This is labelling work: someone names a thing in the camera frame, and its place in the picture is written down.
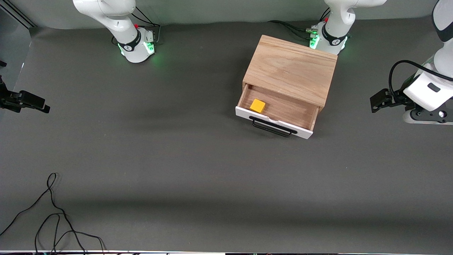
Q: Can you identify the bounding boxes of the black right arm base cables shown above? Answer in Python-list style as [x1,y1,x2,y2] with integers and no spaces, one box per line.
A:
[111,6,161,46]

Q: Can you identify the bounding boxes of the black metal drawer handle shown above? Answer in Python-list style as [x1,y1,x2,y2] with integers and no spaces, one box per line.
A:
[249,116,298,137]

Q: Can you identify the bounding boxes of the thin black loose cable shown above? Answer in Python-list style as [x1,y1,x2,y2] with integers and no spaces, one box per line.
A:
[0,172,87,255]
[34,212,107,255]

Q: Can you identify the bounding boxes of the yellow cube block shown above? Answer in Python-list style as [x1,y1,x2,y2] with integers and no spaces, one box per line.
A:
[250,99,266,114]

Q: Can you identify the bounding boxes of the dark grey table cloth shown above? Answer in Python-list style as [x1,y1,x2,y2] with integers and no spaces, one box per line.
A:
[0,16,453,253]

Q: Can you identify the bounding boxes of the black metal rail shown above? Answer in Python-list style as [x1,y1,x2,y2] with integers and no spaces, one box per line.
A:
[7,3,36,28]

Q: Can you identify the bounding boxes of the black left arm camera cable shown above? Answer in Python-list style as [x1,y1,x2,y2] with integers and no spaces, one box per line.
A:
[389,60,453,100]

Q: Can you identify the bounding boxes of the white-fronted wooden drawer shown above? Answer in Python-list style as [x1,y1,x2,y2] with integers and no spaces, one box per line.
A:
[235,84,320,139]

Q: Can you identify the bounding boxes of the wooden drawer cabinet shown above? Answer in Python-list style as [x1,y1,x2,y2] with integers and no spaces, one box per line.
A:
[242,34,338,113]

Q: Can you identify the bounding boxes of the black arm base cables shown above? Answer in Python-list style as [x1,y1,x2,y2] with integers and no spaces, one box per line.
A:
[268,7,331,40]
[111,6,161,46]

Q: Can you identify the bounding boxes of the black left arm base cables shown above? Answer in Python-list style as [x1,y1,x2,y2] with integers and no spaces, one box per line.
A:
[268,7,331,40]

